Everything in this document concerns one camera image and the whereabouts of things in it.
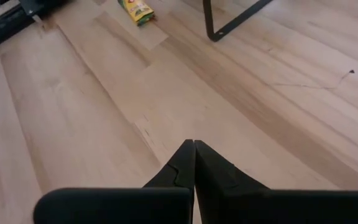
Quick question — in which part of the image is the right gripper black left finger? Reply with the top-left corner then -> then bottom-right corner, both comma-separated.
32,139 -> 196,224

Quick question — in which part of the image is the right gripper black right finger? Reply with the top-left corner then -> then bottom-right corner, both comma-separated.
194,139 -> 358,224

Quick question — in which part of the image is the black table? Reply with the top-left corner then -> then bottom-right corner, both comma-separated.
202,0 -> 273,43

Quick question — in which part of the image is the Crayola crayon box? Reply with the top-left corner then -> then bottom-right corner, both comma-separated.
117,0 -> 155,27

